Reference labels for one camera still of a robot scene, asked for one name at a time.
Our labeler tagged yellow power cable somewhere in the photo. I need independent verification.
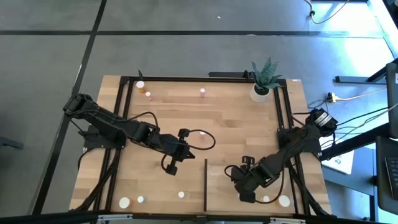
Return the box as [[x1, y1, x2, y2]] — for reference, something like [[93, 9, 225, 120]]
[[336, 87, 388, 101]]

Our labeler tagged black laptop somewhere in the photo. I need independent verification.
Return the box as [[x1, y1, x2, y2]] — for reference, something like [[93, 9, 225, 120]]
[[374, 135, 398, 216]]

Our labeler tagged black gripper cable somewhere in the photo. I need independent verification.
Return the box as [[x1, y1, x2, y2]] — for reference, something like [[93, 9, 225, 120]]
[[254, 174, 284, 205], [185, 129, 216, 151]]

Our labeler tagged large white cap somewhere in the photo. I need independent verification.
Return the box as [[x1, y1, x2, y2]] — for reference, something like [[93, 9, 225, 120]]
[[118, 197, 133, 210]]

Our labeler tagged black floor cable with plug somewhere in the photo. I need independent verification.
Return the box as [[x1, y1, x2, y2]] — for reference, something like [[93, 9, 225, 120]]
[[303, 0, 351, 25]]

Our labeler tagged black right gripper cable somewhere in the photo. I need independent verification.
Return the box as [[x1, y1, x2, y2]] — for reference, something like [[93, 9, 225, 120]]
[[254, 174, 284, 205]]

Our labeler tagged black monitor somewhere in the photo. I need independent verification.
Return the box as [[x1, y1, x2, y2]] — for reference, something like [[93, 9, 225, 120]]
[[385, 61, 398, 139]]

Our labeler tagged aluminium frame bar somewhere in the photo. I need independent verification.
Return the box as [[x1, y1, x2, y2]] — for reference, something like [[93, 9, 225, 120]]
[[96, 213, 307, 224]]

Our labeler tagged wooden shelf with black frame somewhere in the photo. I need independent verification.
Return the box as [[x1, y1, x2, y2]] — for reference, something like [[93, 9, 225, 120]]
[[203, 158, 296, 215]]

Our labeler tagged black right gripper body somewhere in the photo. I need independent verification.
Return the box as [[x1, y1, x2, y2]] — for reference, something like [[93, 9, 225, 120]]
[[230, 156, 265, 203]]

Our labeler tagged green plant in white pot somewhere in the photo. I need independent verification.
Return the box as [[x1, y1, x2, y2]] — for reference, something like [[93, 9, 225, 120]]
[[249, 57, 283, 103]]

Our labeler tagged white sheet with blue logo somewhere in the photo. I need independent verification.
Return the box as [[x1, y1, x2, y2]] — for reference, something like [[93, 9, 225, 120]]
[[320, 138, 355, 175]]

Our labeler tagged black cable bundle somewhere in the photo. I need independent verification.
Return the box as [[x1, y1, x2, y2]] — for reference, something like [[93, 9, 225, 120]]
[[289, 167, 332, 217], [74, 148, 122, 212]]

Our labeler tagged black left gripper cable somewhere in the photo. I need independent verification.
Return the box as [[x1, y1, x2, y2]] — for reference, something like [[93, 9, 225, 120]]
[[185, 129, 216, 151]]

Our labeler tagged black bar behind table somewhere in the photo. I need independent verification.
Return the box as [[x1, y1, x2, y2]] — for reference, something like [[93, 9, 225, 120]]
[[208, 71, 254, 79]]

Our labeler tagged black desk leg bar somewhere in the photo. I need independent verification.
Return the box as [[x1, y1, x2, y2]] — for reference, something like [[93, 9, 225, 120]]
[[335, 67, 389, 85], [320, 123, 392, 161]]

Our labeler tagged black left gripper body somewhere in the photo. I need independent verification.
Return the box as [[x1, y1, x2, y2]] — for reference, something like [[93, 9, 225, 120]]
[[161, 128, 192, 176]]

